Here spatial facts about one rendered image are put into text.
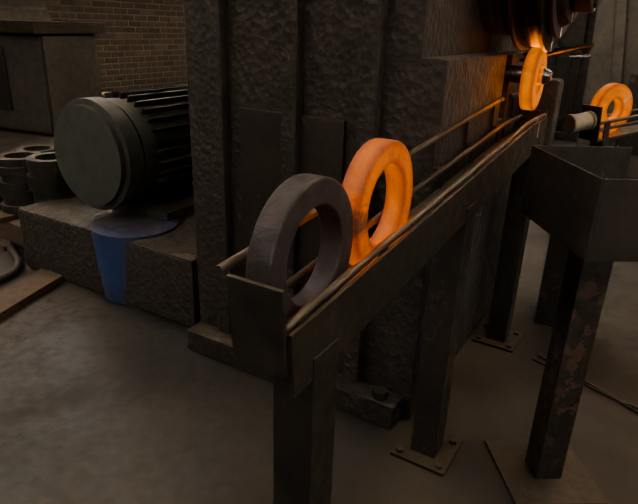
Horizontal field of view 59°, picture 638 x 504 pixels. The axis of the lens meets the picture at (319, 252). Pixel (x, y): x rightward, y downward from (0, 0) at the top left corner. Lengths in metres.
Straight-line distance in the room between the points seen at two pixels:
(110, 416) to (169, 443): 0.19
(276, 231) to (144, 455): 0.93
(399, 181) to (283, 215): 0.31
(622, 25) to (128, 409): 3.74
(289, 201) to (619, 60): 3.84
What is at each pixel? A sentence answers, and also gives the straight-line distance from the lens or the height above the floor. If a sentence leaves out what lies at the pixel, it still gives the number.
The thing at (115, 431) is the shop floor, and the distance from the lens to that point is 1.52.
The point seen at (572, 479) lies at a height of 0.01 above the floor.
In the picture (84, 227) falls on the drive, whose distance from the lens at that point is 2.14.
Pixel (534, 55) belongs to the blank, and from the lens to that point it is 1.59.
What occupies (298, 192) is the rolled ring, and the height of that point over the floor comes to 0.76.
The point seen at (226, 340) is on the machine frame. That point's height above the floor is 0.07.
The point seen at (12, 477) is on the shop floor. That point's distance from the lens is 1.47.
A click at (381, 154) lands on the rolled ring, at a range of 0.76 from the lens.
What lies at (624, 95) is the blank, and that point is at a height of 0.75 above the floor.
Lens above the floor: 0.93
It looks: 22 degrees down
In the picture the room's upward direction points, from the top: 2 degrees clockwise
